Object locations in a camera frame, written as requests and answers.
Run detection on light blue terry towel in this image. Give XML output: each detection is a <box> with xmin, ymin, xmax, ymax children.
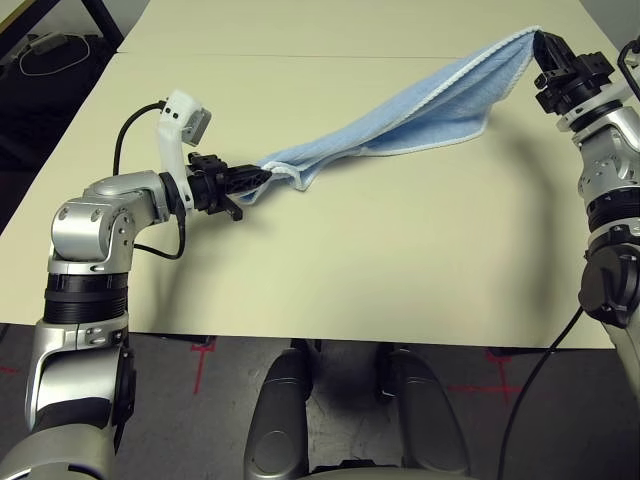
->
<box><xmin>234</xmin><ymin>23</ymin><xmax>544</xmax><ymax>206</ymax></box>

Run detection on black framed side table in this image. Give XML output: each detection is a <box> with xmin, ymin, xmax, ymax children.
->
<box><xmin>0</xmin><ymin>0</ymin><xmax>125</xmax><ymax>51</ymax></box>

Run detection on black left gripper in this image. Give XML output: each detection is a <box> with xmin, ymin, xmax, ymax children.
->
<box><xmin>187</xmin><ymin>152</ymin><xmax>281</xmax><ymax>224</ymax></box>

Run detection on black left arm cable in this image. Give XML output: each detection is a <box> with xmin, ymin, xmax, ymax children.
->
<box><xmin>113</xmin><ymin>102</ymin><xmax>187</xmax><ymax>261</ymax></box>

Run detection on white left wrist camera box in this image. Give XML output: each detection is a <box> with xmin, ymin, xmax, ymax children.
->
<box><xmin>158</xmin><ymin>88</ymin><xmax>214</xmax><ymax>214</ymax></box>

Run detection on thin white floor cable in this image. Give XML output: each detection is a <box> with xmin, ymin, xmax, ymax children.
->
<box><xmin>18</xmin><ymin>34</ymin><xmax>91</xmax><ymax>76</ymax></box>

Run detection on grey power adapter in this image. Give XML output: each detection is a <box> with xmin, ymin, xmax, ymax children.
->
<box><xmin>27</xmin><ymin>33</ymin><xmax>69</xmax><ymax>55</ymax></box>

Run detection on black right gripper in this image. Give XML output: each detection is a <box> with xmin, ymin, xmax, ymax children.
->
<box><xmin>532</xmin><ymin>31</ymin><xmax>617</xmax><ymax>115</ymax></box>

